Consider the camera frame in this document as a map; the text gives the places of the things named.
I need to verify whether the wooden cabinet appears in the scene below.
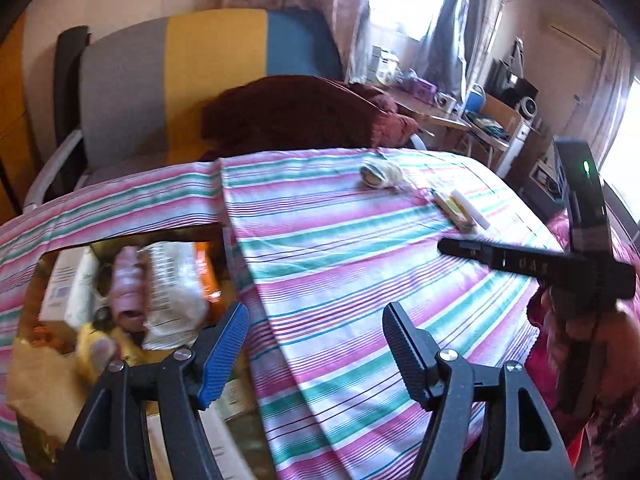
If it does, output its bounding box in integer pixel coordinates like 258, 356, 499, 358
0, 15, 31, 221

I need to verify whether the white green box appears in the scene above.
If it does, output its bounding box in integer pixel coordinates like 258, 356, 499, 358
200, 375, 266, 480

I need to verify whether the grey yellow blue chair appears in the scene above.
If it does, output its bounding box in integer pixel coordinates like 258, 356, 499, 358
22, 7, 346, 211

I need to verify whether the small white box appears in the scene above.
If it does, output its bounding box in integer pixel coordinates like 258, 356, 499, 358
450, 189, 493, 231

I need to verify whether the purple storage box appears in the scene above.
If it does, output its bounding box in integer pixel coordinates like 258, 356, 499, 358
407, 77, 438, 103

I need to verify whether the white packet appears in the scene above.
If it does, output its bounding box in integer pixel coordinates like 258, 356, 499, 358
140, 241, 211, 352

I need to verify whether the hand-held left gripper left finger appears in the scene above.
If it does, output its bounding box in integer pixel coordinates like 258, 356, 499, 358
55, 301, 250, 480

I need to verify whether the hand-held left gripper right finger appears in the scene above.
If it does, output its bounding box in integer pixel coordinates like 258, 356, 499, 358
382, 301, 576, 480

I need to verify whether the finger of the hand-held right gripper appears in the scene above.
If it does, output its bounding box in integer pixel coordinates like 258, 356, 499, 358
437, 238, 501, 271

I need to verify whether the beige cardboard box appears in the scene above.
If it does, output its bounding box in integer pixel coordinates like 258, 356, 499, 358
39, 247, 88, 323

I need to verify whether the person's right hand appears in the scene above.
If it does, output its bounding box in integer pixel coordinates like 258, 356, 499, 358
542, 299, 640, 392

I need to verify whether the cream sock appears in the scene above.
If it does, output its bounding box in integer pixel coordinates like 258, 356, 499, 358
359, 160, 405, 190

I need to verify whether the yellow sponge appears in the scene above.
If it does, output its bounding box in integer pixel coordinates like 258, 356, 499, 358
5, 340, 88, 421

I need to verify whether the cluttered wooden side desk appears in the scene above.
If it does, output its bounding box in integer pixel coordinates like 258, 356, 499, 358
385, 87, 551, 181

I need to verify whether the striped tablecloth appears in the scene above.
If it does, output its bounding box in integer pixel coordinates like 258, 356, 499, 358
0, 146, 576, 480

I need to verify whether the gold tin box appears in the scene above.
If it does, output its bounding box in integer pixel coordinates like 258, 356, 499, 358
5, 225, 278, 480

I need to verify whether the grey curtain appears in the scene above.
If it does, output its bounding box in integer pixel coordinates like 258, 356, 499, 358
422, 0, 503, 111

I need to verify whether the pink striped sock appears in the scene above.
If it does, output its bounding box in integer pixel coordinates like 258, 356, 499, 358
111, 246, 151, 331

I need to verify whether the small white appliance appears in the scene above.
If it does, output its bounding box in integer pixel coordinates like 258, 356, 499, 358
372, 45, 403, 86

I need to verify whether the small green box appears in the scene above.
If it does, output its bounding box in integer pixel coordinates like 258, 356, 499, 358
432, 191, 476, 233

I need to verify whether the person's pink clothing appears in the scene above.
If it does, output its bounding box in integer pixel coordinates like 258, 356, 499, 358
525, 207, 640, 480

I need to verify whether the dark red quilted jacket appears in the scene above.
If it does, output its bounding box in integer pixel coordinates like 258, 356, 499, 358
200, 75, 418, 161

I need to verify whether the blue container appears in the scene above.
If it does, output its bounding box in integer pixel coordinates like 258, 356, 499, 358
462, 84, 488, 113

